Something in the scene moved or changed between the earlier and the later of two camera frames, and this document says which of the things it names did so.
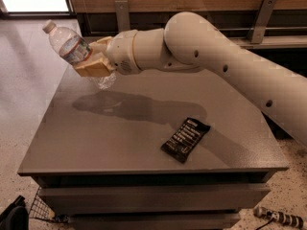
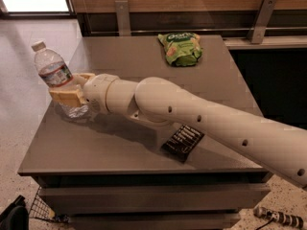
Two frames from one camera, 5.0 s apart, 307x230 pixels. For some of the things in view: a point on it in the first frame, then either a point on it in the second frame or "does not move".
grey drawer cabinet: [163, 150] does not move
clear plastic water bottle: [69, 47] to [55, 74]
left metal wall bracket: [123, 14] does not move
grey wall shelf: [272, 42] does not move
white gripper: [121, 54] to [96, 91]
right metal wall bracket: [259, 25] does not move
